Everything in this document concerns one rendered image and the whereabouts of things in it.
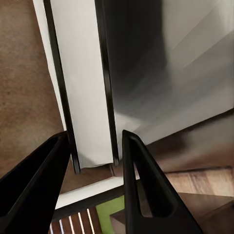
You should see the hardback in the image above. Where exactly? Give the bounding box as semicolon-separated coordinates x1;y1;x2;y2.
42;0;119;174

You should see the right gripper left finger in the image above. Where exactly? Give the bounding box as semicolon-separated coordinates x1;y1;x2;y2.
0;131;71;234

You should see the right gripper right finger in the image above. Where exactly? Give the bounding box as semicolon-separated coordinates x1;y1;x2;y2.
122;130;204;234

